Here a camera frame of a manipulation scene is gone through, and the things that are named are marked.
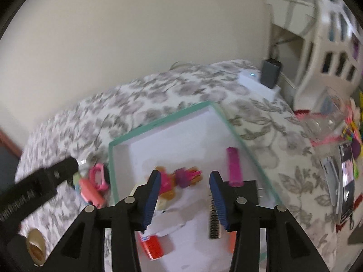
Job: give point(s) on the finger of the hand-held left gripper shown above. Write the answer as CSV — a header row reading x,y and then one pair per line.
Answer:
x,y
62,172

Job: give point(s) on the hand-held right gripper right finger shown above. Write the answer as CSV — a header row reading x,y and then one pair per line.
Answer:
x,y
218,201

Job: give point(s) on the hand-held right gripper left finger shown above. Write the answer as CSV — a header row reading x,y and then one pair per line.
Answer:
x,y
150,201

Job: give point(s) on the pink orange hair clip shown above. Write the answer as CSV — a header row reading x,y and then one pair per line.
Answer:
x,y
167,184

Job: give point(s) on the black comb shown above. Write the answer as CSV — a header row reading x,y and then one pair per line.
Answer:
x,y
214,226

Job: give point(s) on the white wrapper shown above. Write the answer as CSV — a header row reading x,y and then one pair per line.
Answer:
x,y
170,221

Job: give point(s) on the coral pink clip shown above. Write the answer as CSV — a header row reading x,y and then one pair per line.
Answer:
x,y
89,191

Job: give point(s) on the black charger adapter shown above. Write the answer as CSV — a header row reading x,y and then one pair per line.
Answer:
x,y
251,188

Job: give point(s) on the pink hair roller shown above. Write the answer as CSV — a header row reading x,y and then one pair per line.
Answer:
x,y
234,167

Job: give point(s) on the purple orange hair clip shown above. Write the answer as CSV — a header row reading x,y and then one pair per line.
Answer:
x,y
184,177

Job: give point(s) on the teal-rimmed white box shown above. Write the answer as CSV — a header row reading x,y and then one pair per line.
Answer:
x,y
175,141

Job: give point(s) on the beige tape roll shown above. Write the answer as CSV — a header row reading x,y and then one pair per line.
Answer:
x,y
31,238

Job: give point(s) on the grey floral tablecloth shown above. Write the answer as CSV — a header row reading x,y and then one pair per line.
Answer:
x,y
170,90

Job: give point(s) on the white stapler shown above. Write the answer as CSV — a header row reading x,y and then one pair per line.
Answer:
x,y
330,181

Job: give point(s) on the white power strip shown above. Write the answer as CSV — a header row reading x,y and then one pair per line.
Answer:
x,y
249,82

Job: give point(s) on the pink knitted mat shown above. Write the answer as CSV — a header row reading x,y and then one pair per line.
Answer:
x,y
326,141

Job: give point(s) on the black smartphone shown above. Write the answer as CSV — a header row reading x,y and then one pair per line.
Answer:
x,y
347,175

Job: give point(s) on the clear plastic cup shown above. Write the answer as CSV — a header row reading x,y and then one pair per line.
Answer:
x,y
326,121

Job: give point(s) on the dark grey plugged charger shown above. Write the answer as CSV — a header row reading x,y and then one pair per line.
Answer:
x,y
270,73

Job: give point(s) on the purple ball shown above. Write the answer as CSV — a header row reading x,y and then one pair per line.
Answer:
x,y
358,148

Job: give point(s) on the multicoloured bead toy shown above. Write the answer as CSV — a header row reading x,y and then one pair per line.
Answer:
x,y
350,130

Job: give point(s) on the white plastic laundry basket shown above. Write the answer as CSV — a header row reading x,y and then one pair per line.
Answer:
x,y
314,48

